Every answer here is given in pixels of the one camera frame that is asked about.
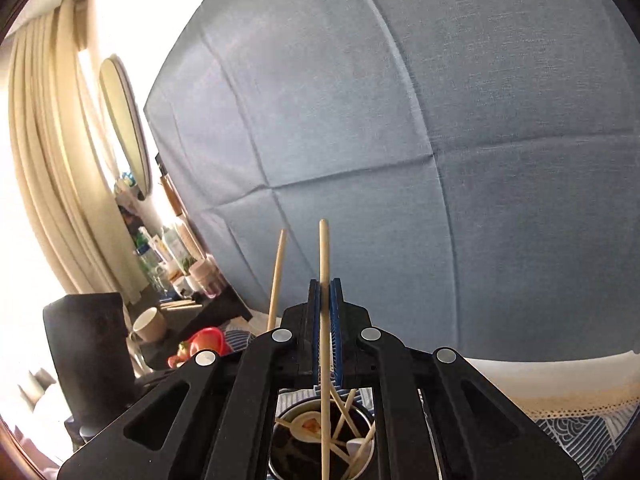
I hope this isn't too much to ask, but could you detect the pink lidded container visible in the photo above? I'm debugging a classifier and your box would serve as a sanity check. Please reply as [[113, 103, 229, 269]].
[[191, 259, 217, 286]]

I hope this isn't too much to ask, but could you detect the cream curtain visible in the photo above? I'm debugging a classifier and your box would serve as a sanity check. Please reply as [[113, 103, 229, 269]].
[[7, 0, 151, 301]]

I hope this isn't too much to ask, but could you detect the oval wall mirror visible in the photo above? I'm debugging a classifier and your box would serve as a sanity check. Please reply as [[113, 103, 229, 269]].
[[98, 56, 152, 202]]

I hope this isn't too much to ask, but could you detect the blue backdrop cloth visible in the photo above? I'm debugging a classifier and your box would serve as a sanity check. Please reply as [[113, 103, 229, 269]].
[[144, 0, 640, 363]]

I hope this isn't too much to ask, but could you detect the black cylindrical utensil holder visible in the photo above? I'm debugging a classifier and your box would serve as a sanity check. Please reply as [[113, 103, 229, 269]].
[[267, 395, 377, 480]]

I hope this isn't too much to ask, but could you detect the red plastic basket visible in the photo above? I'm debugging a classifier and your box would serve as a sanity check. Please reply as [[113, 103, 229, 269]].
[[185, 326, 236, 361]]

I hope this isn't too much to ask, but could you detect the red apple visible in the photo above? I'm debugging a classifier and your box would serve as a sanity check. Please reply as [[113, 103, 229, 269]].
[[167, 341, 193, 368]]

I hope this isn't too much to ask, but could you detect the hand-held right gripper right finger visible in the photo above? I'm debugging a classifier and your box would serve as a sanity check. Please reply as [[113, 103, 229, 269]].
[[329, 279, 585, 480]]

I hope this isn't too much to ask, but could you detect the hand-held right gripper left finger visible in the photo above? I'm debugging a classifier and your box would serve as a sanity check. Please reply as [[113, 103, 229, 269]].
[[56, 279, 322, 480]]

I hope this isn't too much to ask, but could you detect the beige ceramic mug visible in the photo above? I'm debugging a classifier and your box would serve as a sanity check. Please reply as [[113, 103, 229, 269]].
[[129, 307, 168, 345]]

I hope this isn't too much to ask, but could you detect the large bear print ceramic spoon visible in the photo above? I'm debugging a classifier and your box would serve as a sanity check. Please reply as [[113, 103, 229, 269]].
[[287, 410, 323, 443]]

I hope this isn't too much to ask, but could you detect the white pot with succulent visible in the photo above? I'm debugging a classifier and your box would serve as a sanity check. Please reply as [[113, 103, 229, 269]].
[[175, 255, 198, 296]]

